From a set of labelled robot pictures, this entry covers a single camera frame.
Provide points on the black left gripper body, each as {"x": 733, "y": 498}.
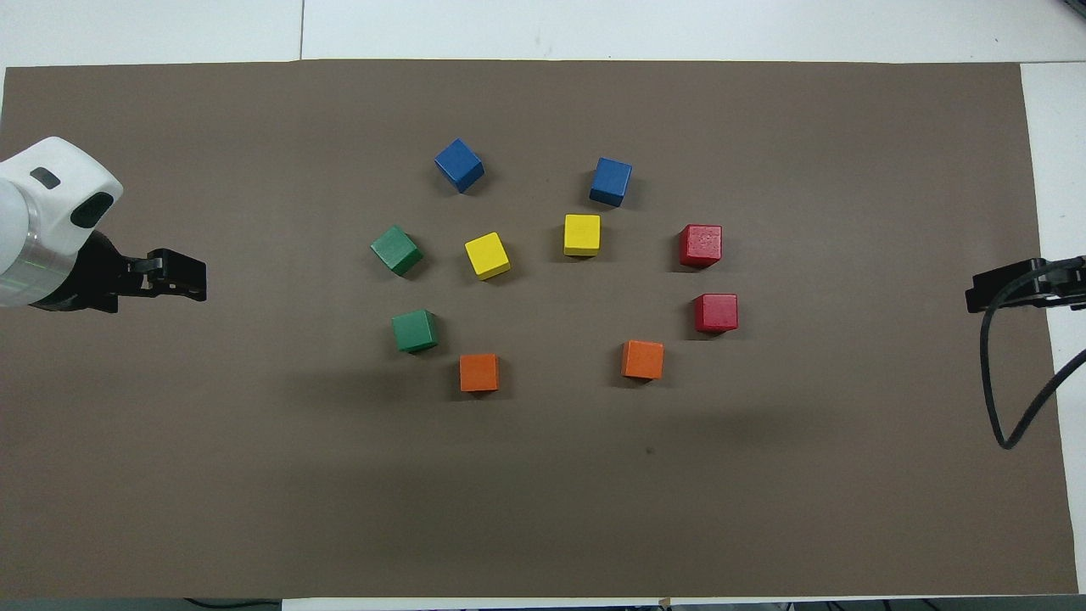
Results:
{"x": 93, "y": 271}

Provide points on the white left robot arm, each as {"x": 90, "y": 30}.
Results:
{"x": 51, "y": 212}

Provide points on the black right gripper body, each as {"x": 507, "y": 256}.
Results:
{"x": 1069, "y": 288}

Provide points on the yellow wooden cube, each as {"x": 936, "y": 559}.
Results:
{"x": 488, "y": 255}
{"x": 582, "y": 234}

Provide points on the green wooden cube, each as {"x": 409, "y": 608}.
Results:
{"x": 415, "y": 330}
{"x": 395, "y": 249}

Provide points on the brown paper table mat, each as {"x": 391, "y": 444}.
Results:
{"x": 543, "y": 509}

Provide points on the blue wooden cube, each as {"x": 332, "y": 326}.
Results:
{"x": 459, "y": 165}
{"x": 611, "y": 180}

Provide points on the red wooden cube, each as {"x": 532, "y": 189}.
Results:
{"x": 701, "y": 244}
{"x": 716, "y": 311}

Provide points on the orange wooden cube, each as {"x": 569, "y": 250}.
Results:
{"x": 642, "y": 359}
{"x": 479, "y": 372}

